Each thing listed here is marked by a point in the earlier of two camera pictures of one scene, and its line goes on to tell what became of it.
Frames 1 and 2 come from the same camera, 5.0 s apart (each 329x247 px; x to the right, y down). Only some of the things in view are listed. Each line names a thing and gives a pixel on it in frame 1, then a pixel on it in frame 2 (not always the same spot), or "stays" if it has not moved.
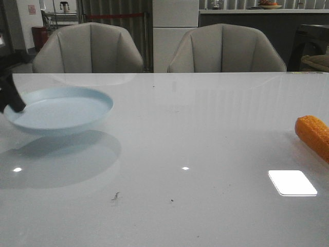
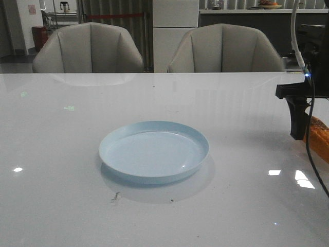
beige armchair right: [223, 48] stays
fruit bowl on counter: [269, 5] stays
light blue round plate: [61, 107] to [153, 151]
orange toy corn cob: [315, 133] stays
